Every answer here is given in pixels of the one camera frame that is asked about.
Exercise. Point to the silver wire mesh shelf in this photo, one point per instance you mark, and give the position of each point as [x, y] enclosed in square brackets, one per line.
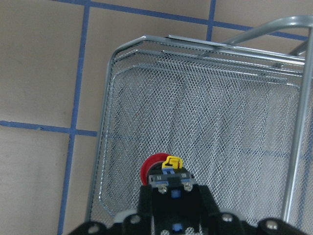
[240, 118]

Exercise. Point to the red emergency stop button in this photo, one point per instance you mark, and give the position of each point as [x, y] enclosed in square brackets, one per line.
[171, 185]

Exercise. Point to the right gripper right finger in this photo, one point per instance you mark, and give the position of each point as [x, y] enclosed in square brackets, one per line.
[209, 206]

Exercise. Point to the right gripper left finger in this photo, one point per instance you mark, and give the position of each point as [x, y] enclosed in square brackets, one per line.
[145, 206]

